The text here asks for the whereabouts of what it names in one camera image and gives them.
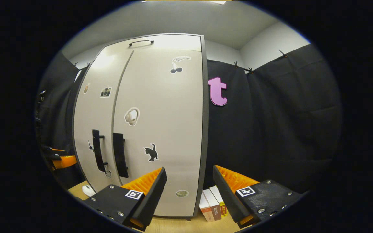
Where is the white cabinet door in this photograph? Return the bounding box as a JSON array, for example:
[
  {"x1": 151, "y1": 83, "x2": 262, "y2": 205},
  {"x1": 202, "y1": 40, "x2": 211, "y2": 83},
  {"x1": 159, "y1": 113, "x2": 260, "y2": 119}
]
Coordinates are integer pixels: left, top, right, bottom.
[
  {"x1": 113, "y1": 49, "x2": 204, "y2": 218},
  {"x1": 73, "y1": 50, "x2": 134, "y2": 193}
]

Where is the white shoe cabinet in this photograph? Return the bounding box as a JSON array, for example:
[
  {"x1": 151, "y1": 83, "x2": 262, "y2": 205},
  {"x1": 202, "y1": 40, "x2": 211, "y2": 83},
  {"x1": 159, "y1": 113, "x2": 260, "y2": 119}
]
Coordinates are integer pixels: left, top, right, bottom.
[{"x1": 73, "y1": 33, "x2": 209, "y2": 220}]

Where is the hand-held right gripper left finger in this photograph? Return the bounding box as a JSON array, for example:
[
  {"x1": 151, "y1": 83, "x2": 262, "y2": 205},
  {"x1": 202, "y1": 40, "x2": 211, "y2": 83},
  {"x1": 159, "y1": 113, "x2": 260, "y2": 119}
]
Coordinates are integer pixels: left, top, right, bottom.
[{"x1": 83, "y1": 167, "x2": 168, "y2": 232}]

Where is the black drawer handle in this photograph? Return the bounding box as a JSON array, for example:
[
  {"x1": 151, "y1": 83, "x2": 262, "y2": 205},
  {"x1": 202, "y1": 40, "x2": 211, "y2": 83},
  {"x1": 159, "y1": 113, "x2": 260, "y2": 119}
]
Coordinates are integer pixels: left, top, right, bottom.
[{"x1": 129, "y1": 39, "x2": 154, "y2": 47}]

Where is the black backdrop cloth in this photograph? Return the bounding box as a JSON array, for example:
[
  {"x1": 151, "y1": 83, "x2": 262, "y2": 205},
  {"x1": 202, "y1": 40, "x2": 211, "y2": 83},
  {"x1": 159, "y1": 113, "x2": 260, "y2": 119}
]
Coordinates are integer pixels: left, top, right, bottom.
[{"x1": 36, "y1": 44, "x2": 343, "y2": 195}]

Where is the white orange box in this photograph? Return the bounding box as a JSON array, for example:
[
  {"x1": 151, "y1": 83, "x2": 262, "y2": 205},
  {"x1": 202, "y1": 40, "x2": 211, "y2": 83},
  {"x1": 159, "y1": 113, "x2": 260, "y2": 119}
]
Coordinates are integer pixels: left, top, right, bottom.
[{"x1": 199, "y1": 192, "x2": 215, "y2": 223}]

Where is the black door handle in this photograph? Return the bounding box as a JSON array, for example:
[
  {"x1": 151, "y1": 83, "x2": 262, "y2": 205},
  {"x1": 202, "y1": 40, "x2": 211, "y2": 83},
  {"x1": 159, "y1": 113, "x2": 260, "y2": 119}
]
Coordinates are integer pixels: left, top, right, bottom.
[
  {"x1": 113, "y1": 133, "x2": 129, "y2": 179},
  {"x1": 92, "y1": 129, "x2": 106, "y2": 172}
]

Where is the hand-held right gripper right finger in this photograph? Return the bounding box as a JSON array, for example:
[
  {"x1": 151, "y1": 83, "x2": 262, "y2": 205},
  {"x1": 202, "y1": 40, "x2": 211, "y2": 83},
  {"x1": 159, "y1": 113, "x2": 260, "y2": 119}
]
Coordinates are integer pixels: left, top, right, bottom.
[{"x1": 213, "y1": 165, "x2": 304, "y2": 229}]

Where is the white cabinet drawer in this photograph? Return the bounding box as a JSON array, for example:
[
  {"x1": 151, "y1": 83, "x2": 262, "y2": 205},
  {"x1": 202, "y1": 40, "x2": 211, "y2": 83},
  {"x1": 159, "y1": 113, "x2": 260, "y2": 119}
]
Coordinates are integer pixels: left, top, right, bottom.
[{"x1": 104, "y1": 34, "x2": 203, "y2": 54}]

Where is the ceiling light panel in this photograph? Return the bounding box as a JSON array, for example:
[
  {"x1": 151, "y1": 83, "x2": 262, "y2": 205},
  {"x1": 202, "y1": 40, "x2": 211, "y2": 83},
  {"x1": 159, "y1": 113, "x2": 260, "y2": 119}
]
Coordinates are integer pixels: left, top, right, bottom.
[{"x1": 141, "y1": 0, "x2": 227, "y2": 5}]

